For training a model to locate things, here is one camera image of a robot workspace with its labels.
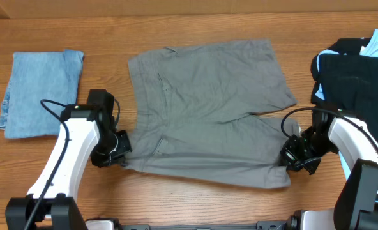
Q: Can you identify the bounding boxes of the black garment in pile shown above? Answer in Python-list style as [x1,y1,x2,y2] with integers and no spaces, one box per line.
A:
[310,37,378,160]

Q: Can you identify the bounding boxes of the folded blue denim garment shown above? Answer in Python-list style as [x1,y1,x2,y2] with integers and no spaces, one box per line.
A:
[0,49,84,139]

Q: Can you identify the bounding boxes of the grey shorts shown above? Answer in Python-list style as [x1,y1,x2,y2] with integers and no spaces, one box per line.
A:
[124,40,300,189]

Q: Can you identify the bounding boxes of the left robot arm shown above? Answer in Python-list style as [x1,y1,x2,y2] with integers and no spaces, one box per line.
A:
[5,89,132,230]

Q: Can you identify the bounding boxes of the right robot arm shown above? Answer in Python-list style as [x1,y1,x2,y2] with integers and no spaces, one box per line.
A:
[280,107,378,230]

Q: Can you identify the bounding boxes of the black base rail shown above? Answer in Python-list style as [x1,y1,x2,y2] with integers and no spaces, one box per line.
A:
[86,217,300,230]

